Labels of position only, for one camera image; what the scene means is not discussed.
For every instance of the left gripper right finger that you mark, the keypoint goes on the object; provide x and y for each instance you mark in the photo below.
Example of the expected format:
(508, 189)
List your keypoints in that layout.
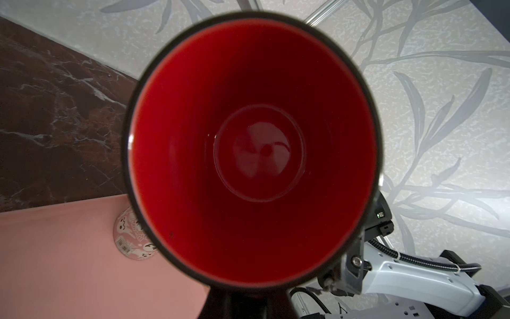
(279, 306)

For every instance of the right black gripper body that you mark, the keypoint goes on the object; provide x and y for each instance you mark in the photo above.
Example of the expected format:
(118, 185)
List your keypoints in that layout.
(345, 278)

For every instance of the pink plastic tray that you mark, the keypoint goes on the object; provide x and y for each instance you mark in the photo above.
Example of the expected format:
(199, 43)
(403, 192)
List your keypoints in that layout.
(60, 261)

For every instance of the red mug black handle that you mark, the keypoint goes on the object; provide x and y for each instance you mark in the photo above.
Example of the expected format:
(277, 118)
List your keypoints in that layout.
(251, 151)

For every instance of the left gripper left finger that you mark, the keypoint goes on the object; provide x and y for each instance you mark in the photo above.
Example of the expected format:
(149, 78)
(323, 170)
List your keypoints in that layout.
(218, 305)

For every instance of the pink ghost pattern mug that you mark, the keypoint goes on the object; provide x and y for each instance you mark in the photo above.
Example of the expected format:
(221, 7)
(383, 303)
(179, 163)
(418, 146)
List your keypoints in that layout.
(130, 238)

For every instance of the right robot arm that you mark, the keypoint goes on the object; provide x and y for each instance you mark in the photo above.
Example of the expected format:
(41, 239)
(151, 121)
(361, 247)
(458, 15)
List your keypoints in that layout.
(373, 280)

